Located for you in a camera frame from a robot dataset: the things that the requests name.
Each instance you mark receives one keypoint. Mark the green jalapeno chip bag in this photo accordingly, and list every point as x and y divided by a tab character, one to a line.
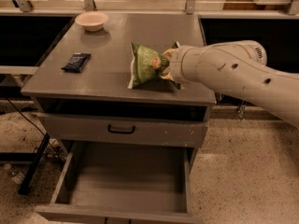
147	64

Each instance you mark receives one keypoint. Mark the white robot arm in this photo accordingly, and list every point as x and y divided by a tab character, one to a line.
238	69

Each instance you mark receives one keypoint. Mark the closed grey top drawer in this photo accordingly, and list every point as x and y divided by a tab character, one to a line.
151	132

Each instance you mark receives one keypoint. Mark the grey drawer cabinet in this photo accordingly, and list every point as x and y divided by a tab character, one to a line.
101	88

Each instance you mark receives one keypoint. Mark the dark blue snack bag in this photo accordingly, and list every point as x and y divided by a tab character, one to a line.
76	62

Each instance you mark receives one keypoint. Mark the open grey middle drawer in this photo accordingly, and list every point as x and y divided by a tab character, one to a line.
122	184

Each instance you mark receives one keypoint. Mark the white bowl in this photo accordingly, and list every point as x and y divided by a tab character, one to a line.
92	21

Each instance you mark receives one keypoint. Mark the black table leg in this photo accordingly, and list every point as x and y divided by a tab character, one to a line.
25	185

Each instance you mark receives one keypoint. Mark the black drawer handle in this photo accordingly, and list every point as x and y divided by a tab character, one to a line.
120	130

